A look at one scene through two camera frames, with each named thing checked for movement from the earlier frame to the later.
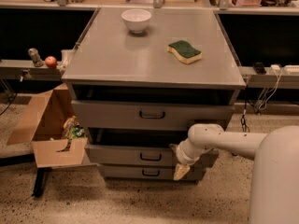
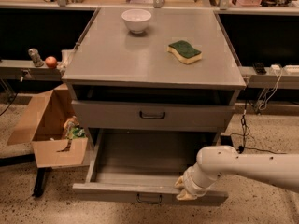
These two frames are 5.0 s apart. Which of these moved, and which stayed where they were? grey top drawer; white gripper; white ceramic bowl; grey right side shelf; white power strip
Moved: white gripper
Stayed: white power strip; white ceramic bowl; grey top drawer; grey right side shelf
